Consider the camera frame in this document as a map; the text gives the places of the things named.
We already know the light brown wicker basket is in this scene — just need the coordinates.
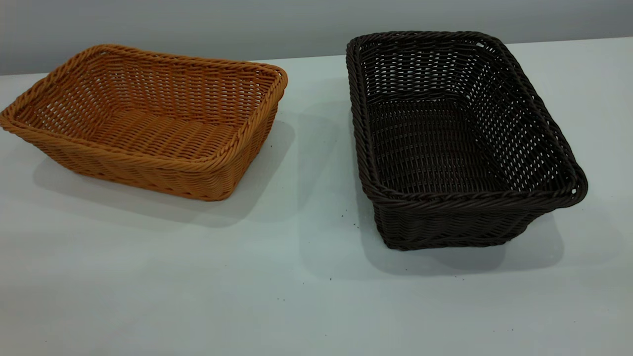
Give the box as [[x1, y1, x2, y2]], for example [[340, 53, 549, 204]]
[[0, 44, 288, 202]]

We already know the dark brown wicker basket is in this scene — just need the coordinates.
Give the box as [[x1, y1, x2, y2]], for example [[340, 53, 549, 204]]
[[346, 31, 589, 251]]

